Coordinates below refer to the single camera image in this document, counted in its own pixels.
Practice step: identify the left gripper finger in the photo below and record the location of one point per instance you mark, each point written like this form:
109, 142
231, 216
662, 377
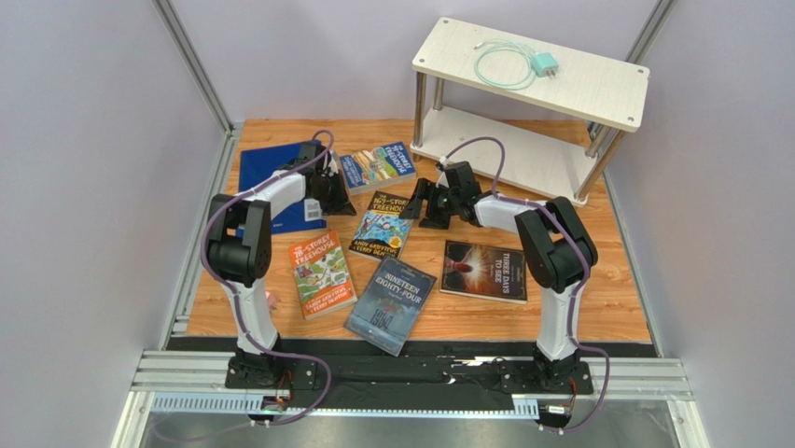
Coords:
331, 195
342, 202

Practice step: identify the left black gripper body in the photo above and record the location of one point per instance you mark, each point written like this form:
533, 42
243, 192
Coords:
330, 175

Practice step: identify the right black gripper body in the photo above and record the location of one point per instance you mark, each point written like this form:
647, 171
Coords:
436, 199

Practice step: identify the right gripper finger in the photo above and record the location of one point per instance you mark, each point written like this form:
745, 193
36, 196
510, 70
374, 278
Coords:
437, 214
425, 197

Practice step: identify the black 169-storey treehouse book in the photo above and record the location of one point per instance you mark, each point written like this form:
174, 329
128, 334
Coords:
382, 232

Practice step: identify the three days to see book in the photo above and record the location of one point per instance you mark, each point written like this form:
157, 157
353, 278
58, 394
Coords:
484, 272

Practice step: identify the orange 78-storey treehouse book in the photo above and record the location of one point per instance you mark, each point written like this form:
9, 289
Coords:
322, 275

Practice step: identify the nineteen eighty-four book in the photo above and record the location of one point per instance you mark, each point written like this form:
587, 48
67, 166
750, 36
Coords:
387, 310

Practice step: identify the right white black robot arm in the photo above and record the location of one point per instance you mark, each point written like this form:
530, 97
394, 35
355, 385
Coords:
558, 250

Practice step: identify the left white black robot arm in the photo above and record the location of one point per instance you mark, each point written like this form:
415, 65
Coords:
236, 248

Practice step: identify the blue treehouse book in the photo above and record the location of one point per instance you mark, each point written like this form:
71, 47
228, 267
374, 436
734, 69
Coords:
377, 168

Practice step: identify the white two-tier shelf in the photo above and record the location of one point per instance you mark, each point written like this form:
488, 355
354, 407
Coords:
607, 92

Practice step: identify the pink cube power socket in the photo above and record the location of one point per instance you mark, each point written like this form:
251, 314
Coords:
271, 301

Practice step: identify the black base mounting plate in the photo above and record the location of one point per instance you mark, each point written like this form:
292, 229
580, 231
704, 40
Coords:
413, 384

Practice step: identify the teal charger with cable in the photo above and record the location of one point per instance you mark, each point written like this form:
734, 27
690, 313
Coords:
512, 66

